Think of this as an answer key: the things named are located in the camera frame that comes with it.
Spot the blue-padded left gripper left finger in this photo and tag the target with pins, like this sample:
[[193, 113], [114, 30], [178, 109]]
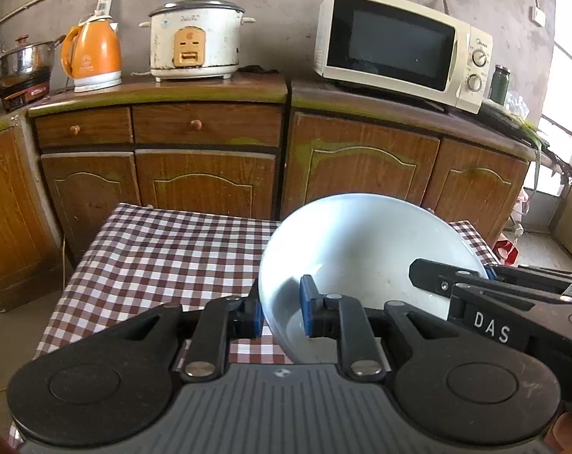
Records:
[[222, 321]]

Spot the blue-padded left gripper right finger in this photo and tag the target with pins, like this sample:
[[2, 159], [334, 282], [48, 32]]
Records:
[[344, 320]]

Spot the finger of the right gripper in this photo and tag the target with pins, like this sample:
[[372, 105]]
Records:
[[531, 277], [440, 279]]

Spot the white shallow bowl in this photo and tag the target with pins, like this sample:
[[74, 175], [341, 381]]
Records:
[[358, 245]]

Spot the red plastic bag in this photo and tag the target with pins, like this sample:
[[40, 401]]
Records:
[[506, 252]]

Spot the pink plastic bags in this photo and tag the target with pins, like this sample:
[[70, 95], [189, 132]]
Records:
[[515, 219]]

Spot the red checkered tablecloth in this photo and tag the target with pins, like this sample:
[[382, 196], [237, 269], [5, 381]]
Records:
[[144, 257]]

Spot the green onion stalks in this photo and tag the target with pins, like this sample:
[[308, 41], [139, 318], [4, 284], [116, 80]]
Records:
[[548, 174]]

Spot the wooden kitchen cabinet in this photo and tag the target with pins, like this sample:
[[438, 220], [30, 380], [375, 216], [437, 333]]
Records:
[[260, 146]]

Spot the green thermos bottle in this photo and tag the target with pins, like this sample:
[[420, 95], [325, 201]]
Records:
[[499, 84]]

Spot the corner wooden cabinet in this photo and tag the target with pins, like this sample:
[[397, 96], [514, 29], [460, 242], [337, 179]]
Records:
[[32, 259]]

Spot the cream microwave oven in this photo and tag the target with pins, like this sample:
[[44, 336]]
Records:
[[401, 46]]

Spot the white rice cooker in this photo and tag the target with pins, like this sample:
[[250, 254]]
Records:
[[195, 39]]

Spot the orange electric kettle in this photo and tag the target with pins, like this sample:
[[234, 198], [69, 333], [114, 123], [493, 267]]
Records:
[[90, 55]]

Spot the steel pot with lid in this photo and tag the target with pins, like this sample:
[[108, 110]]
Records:
[[25, 71]]

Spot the white power strip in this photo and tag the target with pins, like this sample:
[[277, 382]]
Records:
[[103, 8]]

